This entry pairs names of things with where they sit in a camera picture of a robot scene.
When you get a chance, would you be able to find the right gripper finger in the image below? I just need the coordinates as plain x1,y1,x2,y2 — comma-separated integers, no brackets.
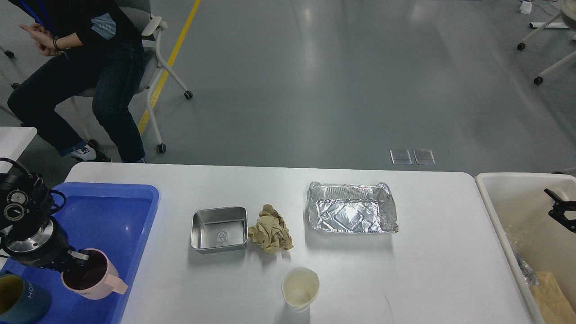
544,189,576,233

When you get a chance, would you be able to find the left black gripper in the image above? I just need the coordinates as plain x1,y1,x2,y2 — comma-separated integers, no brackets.
1,217,93,273

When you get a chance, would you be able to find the pink mug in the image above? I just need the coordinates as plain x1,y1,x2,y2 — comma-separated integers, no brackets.
60,248,128,300

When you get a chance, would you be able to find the steel rectangular container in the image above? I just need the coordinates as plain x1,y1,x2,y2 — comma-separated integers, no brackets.
190,207,248,254

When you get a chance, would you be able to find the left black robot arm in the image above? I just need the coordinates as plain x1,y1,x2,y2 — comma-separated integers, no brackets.
0,157,92,273

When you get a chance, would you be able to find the white plastic bin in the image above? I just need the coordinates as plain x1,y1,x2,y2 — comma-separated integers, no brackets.
475,172,576,324

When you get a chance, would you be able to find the blue plastic tray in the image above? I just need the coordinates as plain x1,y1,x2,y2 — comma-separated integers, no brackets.
2,182,160,324

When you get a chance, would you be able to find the blue mug yellow inside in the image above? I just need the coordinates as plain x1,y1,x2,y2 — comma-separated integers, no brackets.
0,271,51,324

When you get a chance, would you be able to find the white side table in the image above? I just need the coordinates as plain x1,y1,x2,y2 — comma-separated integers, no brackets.
0,126,37,161

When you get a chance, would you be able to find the right floor plate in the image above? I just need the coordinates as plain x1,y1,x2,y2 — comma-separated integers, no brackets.
412,149,436,165

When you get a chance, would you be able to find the floor plate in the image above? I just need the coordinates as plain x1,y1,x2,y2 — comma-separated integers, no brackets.
390,149,412,166
412,149,436,165

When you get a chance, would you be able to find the left floor plate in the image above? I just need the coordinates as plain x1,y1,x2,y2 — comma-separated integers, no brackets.
390,149,412,166

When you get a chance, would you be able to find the crumpled brown paper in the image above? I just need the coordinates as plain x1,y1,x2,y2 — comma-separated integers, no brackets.
247,204,293,255

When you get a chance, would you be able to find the white wheeled furniture base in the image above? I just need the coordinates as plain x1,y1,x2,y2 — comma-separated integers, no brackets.
517,0,576,86

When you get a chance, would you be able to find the person in black clothes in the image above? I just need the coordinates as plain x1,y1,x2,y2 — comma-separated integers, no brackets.
7,0,146,163

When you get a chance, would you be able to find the white paper cup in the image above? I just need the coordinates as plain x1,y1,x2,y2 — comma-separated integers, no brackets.
281,267,320,313

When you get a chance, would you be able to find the aluminium foil tray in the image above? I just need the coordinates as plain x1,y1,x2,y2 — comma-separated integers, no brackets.
306,182,399,234

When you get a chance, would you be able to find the grey office chair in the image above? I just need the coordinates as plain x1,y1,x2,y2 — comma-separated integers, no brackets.
67,4,193,154

